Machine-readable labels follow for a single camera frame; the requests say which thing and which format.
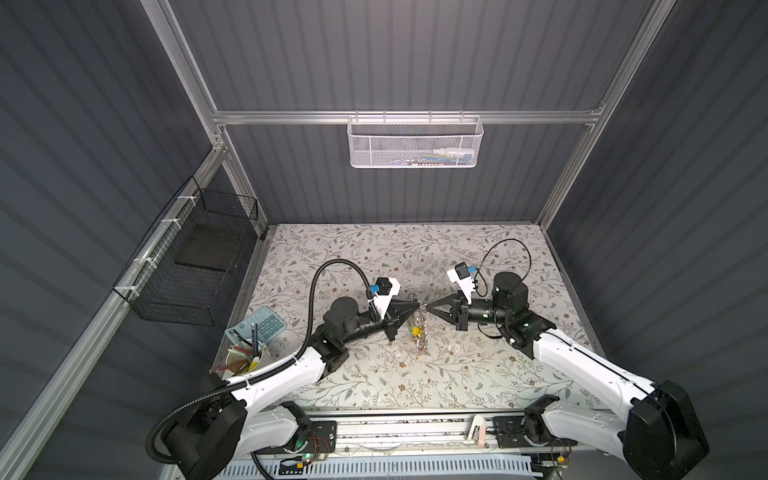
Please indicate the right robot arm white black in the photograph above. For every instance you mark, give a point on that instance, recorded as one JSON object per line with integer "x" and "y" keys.
{"x": 653, "y": 427}

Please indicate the cup with pens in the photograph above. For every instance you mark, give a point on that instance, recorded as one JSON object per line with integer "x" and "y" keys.
{"x": 247, "y": 350}

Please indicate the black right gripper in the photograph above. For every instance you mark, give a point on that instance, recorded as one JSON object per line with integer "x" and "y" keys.
{"x": 455, "y": 314}

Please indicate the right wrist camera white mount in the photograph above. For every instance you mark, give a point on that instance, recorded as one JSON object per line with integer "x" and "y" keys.
{"x": 462, "y": 275}

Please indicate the large keyring with keys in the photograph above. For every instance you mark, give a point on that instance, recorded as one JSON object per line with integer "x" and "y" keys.
{"x": 417, "y": 326}

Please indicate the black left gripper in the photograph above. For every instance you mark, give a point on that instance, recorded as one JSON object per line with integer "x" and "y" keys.
{"x": 391, "y": 320}

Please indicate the black wire basket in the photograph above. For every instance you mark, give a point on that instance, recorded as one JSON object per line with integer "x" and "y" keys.
{"x": 192, "y": 274}

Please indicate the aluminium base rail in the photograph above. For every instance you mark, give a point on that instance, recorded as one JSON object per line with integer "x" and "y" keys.
{"x": 334, "y": 431}

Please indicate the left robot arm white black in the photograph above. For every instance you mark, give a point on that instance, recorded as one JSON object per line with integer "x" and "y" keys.
{"x": 250, "y": 413}

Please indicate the white wire basket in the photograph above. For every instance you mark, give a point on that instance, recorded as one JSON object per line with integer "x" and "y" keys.
{"x": 425, "y": 142}

